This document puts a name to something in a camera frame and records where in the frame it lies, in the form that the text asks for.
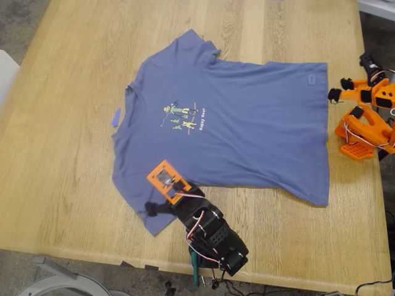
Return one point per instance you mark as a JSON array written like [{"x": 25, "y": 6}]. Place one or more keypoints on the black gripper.
[{"x": 168, "y": 209}]

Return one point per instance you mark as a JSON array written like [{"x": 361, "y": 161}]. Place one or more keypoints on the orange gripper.
[{"x": 355, "y": 93}]

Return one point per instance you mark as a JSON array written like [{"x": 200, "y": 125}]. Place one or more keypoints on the blue printed T-shirt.
[{"x": 247, "y": 123}]

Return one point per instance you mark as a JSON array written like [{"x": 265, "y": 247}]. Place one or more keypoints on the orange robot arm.
[{"x": 367, "y": 123}]

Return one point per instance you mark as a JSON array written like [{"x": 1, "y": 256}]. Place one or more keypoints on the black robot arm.
[{"x": 225, "y": 240}]

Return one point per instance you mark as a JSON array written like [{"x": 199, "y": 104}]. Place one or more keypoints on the orange perforated arm base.
[{"x": 358, "y": 152}]

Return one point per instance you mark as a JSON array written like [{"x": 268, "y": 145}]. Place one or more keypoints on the black perforated arm base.
[{"x": 203, "y": 262}]

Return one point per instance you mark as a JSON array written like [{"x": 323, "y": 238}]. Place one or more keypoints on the teal table clamp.
[{"x": 195, "y": 271}]

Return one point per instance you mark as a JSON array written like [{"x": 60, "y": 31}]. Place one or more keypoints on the small silver pin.
[{"x": 203, "y": 281}]

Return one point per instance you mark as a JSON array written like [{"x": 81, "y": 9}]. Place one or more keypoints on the white shelf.
[{"x": 376, "y": 7}]

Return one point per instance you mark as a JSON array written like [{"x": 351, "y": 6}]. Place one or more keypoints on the white round stool base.
[{"x": 61, "y": 283}]

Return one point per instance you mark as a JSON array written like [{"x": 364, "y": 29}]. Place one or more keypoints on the white chair seat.
[{"x": 7, "y": 74}]

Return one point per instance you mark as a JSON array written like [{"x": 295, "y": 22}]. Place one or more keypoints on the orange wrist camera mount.
[{"x": 160, "y": 172}]

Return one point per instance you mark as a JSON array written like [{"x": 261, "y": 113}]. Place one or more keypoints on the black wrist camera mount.
[{"x": 368, "y": 63}]

